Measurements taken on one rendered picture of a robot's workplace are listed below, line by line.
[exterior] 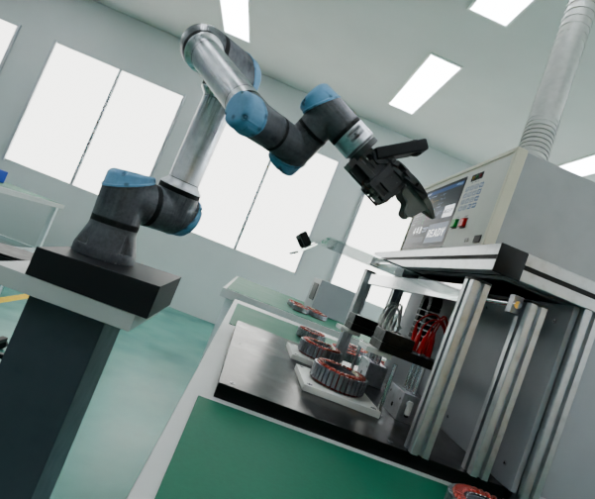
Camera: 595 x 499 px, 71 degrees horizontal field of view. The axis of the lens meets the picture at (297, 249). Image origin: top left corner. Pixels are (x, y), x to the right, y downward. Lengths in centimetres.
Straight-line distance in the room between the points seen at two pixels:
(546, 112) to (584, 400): 204
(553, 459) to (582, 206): 44
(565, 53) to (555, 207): 206
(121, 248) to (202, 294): 452
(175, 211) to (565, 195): 88
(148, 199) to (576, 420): 98
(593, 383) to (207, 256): 506
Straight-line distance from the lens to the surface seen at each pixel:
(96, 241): 110
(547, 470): 81
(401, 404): 87
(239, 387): 66
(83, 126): 619
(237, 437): 55
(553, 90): 277
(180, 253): 562
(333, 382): 81
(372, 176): 89
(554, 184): 91
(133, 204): 110
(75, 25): 671
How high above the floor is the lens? 95
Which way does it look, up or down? 4 degrees up
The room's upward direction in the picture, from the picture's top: 22 degrees clockwise
